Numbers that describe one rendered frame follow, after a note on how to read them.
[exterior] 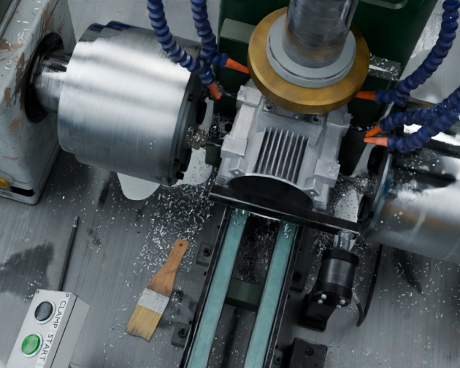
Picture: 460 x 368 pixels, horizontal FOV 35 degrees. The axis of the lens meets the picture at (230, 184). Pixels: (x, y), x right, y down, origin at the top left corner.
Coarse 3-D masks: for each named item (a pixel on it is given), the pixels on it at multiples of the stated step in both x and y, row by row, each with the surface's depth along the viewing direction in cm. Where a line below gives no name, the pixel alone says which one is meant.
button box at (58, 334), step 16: (32, 304) 109; (64, 304) 106; (80, 304) 108; (32, 320) 107; (48, 320) 106; (64, 320) 105; (80, 320) 108; (48, 336) 104; (64, 336) 105; (16, 352) 105; (48, 352) 103; (64, 352) 106
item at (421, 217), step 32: (352, 128) 124; (416, 128) 113; (448, 128) 114; (384, 160) 117; (416, 160) 111; (448, 160) 111; (384, 192) 113; (416, 192) 112; (448, 192) 111; (384, 224) 115; (416, 224) 114; (448, 224) 113; (448, 256) 118
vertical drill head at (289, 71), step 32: (320, 0) 92; (352, 0) 92; (256, 32) 109; (288, 32) 101; (320, 32) 97; (352, 32) 110; (256, 64) 107; (288, 64) 104; (320, 64) 103; (352, 64) 107; (288, 96) 105; (320, 96) 105; (352, 96) 107
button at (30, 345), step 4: (28, 336) 105; (32, 336) 105; (36, 336) 104; (24, 340) 105; (28, 340) 104; (32, 340) 104; (36, 340) 104; (24, 344) 104; (28, 344) 104; (32, 344) 104; (36, 344) 104; (24, 348) 104; (28, 348) 104; (32, 348) 103; (36, 348) 103; (24, 352) 104; (28, 352) 103; (32, 352) 103
